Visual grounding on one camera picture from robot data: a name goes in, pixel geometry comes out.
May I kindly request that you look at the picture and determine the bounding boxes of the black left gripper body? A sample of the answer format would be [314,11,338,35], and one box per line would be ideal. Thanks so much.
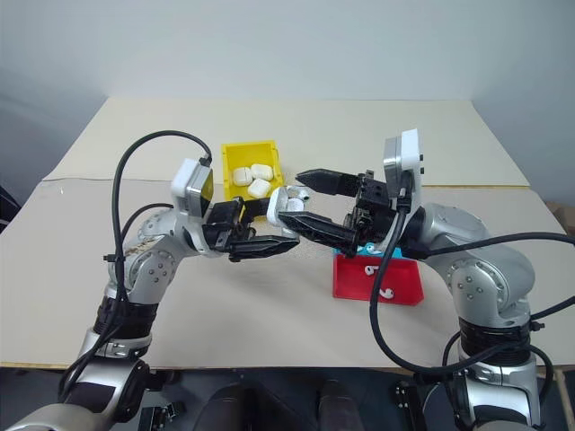
[201,200,258,258]

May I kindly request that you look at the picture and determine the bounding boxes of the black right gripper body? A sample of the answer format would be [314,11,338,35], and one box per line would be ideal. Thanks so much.
[342,169,408,251]

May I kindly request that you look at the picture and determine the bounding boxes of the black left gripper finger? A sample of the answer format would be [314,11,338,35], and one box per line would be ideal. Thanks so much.
[242,197,276,221]
[227,235,302,263]

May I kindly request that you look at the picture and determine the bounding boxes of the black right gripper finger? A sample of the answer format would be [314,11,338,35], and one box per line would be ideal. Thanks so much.
[296,167,360,197]
[278,211,361,259]

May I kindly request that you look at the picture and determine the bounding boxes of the yellow plastic bin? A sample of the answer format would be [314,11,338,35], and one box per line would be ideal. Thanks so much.
[220,139,289,204]

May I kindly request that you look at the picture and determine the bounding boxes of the brown cardboard box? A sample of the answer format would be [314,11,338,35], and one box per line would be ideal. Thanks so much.
[546,200,575,235]

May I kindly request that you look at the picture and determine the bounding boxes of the blue plastic tray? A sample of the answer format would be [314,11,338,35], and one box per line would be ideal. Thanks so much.
[358,241,408,261]

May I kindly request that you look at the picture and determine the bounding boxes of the red plastic tray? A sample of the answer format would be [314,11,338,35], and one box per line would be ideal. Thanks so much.
[332,252,426,307]

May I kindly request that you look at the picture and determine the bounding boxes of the dark bulky object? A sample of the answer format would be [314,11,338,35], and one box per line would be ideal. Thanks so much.
[0,182,22,235]

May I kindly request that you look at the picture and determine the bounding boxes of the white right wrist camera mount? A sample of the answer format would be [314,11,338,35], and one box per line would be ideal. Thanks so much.
[382,128,426,213]

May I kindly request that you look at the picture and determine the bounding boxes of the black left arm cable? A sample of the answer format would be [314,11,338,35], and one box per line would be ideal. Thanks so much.
[57,129,214,405]

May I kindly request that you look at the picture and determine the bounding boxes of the black metal bracket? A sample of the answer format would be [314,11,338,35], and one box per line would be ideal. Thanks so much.
[137,400,186,431]
[394,380,412,410]

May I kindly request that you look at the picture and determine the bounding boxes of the wooden frame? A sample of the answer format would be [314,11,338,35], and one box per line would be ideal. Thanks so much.
[553,365,575,431]

